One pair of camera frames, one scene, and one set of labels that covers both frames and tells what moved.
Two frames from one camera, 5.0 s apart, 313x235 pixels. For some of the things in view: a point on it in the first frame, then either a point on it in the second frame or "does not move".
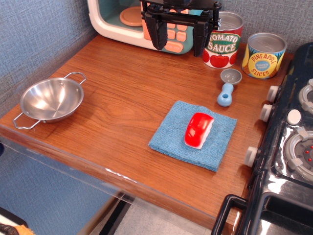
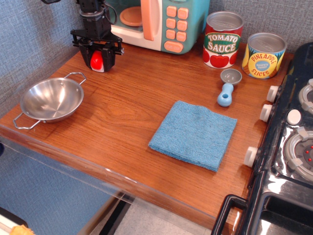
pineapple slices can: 263,55 does not move
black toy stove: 279,200 does not move
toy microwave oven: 123,20 does not move
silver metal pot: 51,100 does not move
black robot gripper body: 187,12 -> 96,34
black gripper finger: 202,31 -> 108,55
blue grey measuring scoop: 230,77 does not move
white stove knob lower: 250,156 does not move
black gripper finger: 158,29 -> 86,50
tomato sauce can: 223,51 does not move
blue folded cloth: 169,137 does not move
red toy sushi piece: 197,129 -> 96,61
